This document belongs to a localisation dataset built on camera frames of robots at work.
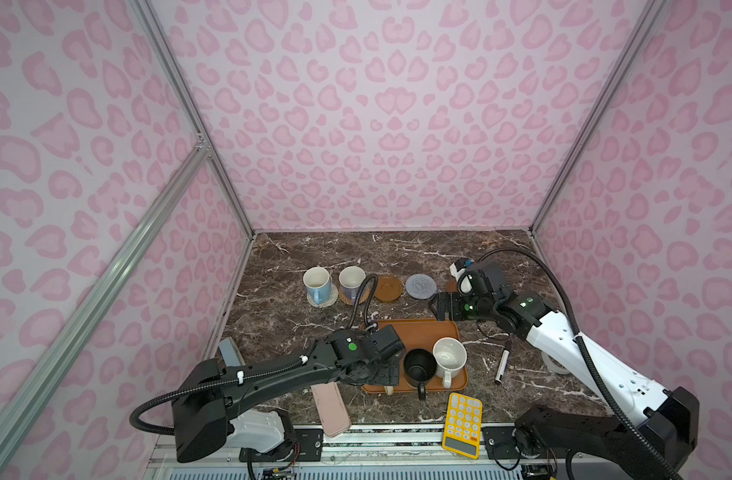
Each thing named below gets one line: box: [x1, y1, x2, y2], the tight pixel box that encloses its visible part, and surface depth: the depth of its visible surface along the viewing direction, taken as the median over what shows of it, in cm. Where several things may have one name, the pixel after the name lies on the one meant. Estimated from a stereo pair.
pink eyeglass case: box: [311, 382, 351, 438], surface depth 78 cm
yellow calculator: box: [442, 393, 483, 460], surface depth 76 cm
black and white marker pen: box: [495, 348, 511, 385], surface depth 87 cm
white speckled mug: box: [432, 337, 468, 389], surface depth 82 cm
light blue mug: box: [302, 266, 331, 305], surface depth 95 cm
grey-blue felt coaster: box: [405, 274, 437, 300], surface depth 106 cm
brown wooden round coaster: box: [374, 275, 403, 302], surface depth 103 cm
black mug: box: [404, 348, 437, 401], surface depth 79 cm
